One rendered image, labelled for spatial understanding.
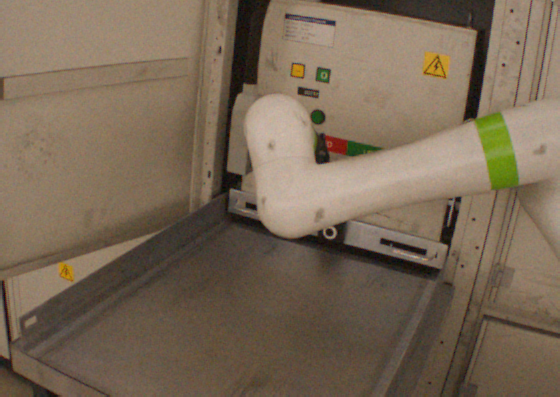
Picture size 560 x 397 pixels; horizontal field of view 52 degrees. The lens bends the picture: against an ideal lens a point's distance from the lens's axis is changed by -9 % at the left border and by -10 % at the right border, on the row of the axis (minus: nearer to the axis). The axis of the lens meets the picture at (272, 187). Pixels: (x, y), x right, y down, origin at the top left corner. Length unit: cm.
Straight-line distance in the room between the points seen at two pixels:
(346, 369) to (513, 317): 49
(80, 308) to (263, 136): 45
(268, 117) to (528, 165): 41
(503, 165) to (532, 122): 8
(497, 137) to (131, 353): 67
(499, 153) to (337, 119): 56
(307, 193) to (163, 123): 57
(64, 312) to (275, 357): 37
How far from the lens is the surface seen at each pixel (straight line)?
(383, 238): 143
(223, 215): 156
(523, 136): 92
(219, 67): 145
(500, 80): 127
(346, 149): 140
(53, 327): 110
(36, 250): 133
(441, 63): 132
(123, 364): 103
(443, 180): 93
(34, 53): 121
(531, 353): 144
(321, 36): 139
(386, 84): 135
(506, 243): 133
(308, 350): 110
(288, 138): 98
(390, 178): 93
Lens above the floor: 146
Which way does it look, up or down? 20 degrees down
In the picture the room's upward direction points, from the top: 6 degrees clockwise
